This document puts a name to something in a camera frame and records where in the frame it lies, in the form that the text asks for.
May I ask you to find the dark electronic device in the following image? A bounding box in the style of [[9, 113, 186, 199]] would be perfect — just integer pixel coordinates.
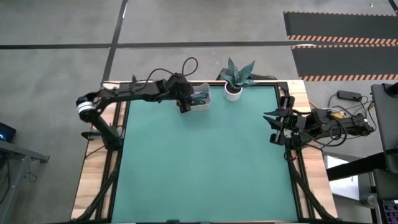
[[0, 121, 17, 144]]

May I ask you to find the grey metal desk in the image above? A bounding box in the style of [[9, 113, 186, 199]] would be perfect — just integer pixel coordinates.
[[0, 139, 50, 224]]

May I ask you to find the white plant pot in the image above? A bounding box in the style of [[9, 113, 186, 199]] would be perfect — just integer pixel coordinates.
[[223, 81, 244, 102]]

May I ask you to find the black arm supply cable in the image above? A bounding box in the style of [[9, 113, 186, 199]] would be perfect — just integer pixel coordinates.
[[132, 56, 199, 86]]

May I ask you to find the green snake plant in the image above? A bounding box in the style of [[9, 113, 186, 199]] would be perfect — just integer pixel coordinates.
[[218, 57, 257, 90]]

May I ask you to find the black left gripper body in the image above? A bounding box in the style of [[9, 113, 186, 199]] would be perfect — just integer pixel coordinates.
[[174, 88, 195, 114]]

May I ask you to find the green table mat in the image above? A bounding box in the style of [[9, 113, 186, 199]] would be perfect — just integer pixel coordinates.
[[111, 85, 300, 223]]

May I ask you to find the black hazard stripe floor mat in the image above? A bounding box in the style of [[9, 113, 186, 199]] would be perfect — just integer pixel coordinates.
[[283, 11, 398, 45], [291, 44, 398, 82]]

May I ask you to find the white sheet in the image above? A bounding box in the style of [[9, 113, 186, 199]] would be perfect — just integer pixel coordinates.
[[324, 154, 361, 200]]

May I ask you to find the black aluminium table frame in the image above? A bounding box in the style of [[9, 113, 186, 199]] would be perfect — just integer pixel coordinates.
[[73, 79, 338, 224]]

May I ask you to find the black chair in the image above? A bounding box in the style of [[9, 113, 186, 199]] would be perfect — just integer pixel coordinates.
[[371, 81, 398, 175]]

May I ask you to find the black power adapter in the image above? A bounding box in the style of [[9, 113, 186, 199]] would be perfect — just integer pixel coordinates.
[[336, 90, 363, 102]]

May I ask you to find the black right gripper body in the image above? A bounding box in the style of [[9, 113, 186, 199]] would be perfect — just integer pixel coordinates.
[[269, 95, 299, 146]]

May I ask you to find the white plastic bin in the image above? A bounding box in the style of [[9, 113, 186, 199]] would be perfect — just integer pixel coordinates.
[[175, 82, 213, 113]]

